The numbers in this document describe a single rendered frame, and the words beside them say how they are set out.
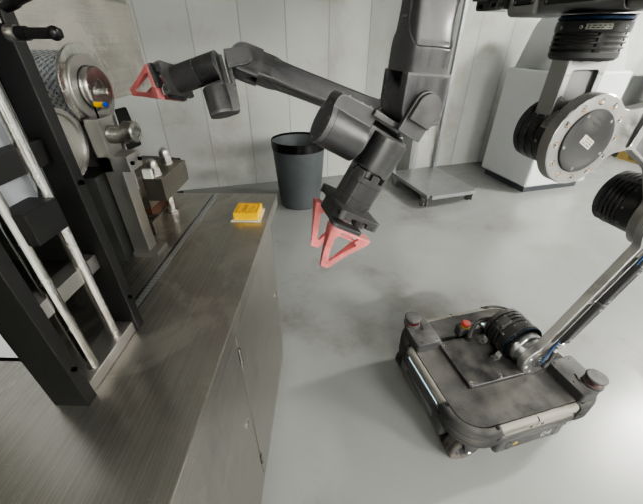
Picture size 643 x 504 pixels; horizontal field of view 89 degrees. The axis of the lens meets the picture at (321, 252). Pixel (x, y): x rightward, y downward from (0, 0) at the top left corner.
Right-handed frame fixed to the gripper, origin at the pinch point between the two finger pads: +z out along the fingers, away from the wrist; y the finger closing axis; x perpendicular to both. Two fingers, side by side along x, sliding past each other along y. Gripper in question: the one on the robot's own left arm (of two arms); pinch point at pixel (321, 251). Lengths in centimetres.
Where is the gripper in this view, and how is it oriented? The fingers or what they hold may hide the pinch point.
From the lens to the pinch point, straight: 51.8
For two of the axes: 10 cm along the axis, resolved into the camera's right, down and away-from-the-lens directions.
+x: 8.4, 2.9, 4.6
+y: 2.6, 5.3, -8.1
